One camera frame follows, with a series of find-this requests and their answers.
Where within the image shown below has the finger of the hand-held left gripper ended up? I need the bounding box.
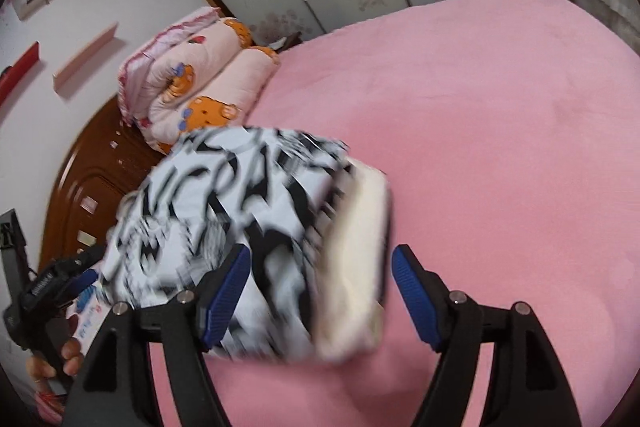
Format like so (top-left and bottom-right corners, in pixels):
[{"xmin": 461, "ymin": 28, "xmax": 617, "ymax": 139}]
[{"xmin": 67, "ymin": 268, "xmax": 103, "ymax": 308}]

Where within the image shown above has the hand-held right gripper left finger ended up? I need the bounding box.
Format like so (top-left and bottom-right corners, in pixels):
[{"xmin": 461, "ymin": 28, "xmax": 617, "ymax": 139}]
[{"xmin": 62, "ymin": 244, "xmax": 251, "ymax": 427}]

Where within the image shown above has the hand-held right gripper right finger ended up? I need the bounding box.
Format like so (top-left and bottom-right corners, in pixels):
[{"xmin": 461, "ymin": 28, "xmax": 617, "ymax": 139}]
[{"xmin": 391, "ymin": 244, "xmax": 583, "ymax": 427}]

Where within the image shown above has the white garment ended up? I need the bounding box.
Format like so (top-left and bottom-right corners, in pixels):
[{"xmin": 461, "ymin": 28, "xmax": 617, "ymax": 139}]
[{"xmin": 312, "ymin": 158, "xmax": 394, "ymax": 364}]

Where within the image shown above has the white black lettered jacket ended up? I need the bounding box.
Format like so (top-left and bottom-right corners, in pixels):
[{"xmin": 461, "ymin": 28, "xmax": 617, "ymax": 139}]
[{"xmin": 102, "ymin": 125, "xmax": 356, "ymax": 363}]

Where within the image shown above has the person's left hand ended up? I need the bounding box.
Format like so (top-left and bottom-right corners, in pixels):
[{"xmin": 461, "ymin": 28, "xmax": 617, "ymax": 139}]
[{"xmin": 27, "ymin": 338, "xmax": 85, "ymax": 383}]

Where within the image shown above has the brown wooden headboard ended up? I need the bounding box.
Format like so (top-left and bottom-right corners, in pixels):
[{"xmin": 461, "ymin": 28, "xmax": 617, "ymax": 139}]
[{"xmin": 37, "ymin": 96, "xmax": 176, "ymax": 278}]

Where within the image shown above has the bed with pink sheet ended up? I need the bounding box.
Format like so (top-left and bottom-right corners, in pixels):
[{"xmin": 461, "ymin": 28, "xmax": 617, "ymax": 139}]
[{"xmin": 147, "ymin": 0, "xmax": 640, "ymax": 427}]

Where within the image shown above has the folded pink bear-print quilt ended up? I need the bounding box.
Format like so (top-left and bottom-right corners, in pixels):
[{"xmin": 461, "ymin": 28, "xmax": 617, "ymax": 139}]
[{"xmin": 116, "ymin": 6, "xmax": 281, "ymax": 156}]

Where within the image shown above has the red wall shelf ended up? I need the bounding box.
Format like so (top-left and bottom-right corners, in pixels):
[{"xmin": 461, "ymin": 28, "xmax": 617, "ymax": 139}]
[{"xmin": 0, "ymin": 42, "xmax": 41, "ymax": 110}]

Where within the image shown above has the pink wall shelf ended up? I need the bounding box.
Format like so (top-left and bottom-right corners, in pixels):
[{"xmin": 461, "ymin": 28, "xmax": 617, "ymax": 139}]
[{"xmin": 52, "ymin": 22, "xmax": 119, "ymax": 96}]

